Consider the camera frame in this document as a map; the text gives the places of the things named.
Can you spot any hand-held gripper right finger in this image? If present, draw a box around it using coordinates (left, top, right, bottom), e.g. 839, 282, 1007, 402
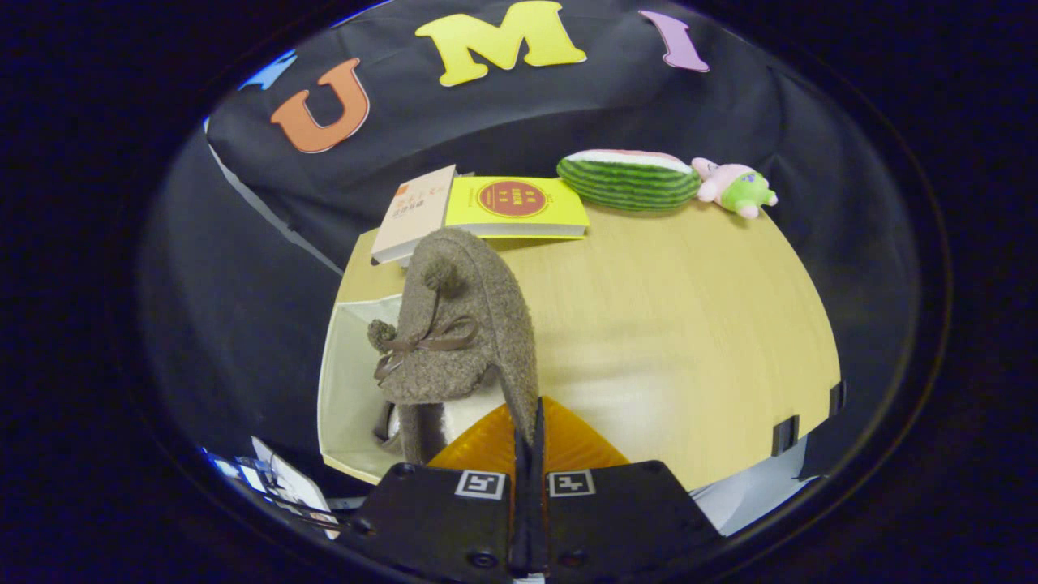
529, 396, 727, 584

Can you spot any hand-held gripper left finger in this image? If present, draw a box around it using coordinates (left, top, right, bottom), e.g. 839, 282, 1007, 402
353, 401, 532, 584

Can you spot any cream fabric storage box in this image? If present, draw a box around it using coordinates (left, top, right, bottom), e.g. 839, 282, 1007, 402
316, 296, 512, 485

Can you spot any black backdrop cloth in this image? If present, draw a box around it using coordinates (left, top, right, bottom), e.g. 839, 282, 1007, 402
138, 0, 921, 504

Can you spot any beige book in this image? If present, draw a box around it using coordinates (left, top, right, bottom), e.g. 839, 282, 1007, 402
371, 165, 457, 267

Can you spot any yellow book with red circle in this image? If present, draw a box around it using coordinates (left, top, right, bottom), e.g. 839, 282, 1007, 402
444, 176, 591, 240

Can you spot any watermelon slice plush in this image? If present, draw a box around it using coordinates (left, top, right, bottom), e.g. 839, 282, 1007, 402
556, 149, 702, 213

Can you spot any pink and green plush toy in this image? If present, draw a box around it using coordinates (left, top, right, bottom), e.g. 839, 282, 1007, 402
692, 157, 779, 220

